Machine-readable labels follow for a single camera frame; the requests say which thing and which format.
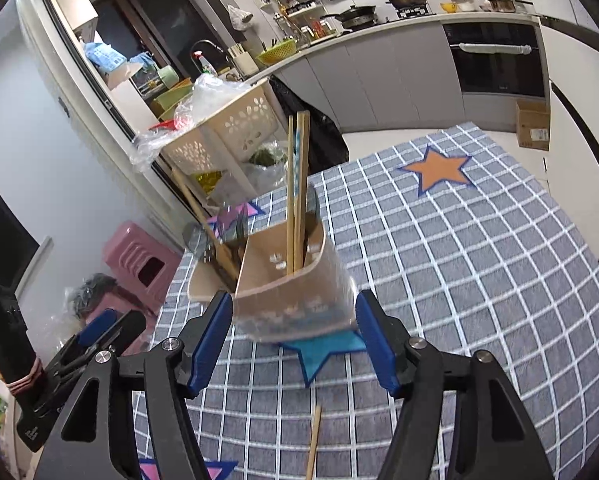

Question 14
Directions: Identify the seasoning rack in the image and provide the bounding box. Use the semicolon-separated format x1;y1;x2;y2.
274;0;341;43

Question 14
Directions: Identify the metal kitchen faucet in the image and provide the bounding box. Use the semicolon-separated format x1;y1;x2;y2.
192;39;230;68

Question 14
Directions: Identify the spray bottle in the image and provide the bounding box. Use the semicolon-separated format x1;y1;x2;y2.
190;50;219;77

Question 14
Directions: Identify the green colander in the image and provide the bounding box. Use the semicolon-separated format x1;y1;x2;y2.
256;39;299;67

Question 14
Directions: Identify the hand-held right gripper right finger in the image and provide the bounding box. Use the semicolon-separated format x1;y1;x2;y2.
354;289;555;480

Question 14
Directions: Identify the green plastic basin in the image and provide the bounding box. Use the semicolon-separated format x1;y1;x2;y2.
152;79;194;117

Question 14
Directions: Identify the beige utensil holder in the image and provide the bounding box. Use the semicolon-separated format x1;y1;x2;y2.
187;185;360;346

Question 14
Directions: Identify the copper saucepan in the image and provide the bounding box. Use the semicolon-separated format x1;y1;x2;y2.
475;0;535;13

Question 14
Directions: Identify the beige perforated basket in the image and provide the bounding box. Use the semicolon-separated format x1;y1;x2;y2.
160;77;283;186

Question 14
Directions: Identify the blue packet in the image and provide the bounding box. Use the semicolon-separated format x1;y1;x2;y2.
84;42;128;71

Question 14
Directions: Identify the clear plastic bag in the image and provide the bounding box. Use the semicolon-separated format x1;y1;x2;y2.
130;72;245;176

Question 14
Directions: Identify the black built-in oven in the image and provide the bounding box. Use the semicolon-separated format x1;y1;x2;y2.
442;22;550;98

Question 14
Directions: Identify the black plastic bag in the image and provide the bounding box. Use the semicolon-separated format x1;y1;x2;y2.
270;75;350;171

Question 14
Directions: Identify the black wok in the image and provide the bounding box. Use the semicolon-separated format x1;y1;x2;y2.
322;5;380;29

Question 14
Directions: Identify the brown cardboard box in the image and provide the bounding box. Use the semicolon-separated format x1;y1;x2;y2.
515;100;551;152

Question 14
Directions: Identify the dark mesh bag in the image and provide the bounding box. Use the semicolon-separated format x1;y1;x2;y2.
64;272;119;318

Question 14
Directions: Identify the white hanging plastic bag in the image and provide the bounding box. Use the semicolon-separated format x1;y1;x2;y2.
227;4;254;31

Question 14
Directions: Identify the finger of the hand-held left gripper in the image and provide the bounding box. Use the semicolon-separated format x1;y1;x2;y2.
54;310;148;386
44;308;119;376

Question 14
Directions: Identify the grey checked star tablecloth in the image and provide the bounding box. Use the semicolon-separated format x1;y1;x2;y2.
132;122;599;480

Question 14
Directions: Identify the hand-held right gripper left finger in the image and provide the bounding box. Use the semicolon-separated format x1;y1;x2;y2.
32;290;235;480

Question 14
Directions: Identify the open cardboard box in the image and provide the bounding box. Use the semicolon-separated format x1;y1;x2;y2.
104;62;145;92

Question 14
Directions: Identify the white knife block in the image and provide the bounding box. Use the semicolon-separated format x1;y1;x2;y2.
228;44;259;76

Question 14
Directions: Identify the white kitchen counter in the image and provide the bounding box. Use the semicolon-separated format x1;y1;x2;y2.
240;10;550;83

